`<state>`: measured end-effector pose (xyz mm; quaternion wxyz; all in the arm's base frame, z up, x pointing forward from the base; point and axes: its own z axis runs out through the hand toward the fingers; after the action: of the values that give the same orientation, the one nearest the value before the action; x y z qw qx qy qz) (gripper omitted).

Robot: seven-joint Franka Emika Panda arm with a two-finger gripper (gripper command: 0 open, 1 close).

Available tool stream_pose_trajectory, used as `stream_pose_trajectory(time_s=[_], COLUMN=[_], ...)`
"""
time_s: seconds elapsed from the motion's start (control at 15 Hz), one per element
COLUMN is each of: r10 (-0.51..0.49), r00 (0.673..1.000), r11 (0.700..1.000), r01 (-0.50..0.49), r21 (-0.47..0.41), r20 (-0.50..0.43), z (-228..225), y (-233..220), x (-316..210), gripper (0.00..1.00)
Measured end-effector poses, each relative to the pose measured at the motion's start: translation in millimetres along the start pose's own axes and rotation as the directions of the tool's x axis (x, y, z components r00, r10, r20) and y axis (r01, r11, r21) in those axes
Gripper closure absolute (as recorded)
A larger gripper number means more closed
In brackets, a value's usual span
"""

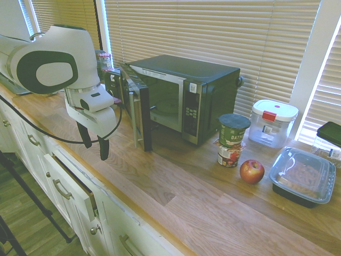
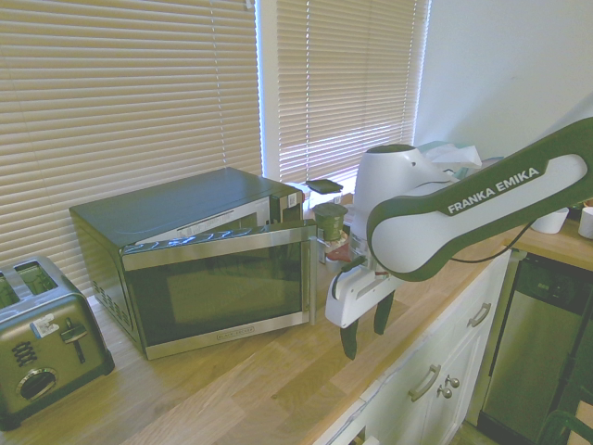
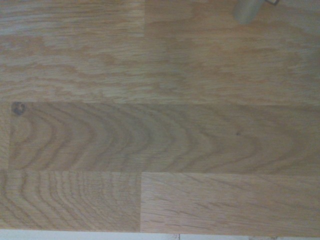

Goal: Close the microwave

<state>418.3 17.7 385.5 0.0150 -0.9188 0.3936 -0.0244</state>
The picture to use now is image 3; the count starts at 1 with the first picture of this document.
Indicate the grey round furniture leg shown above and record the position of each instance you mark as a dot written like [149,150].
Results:
[246,11]

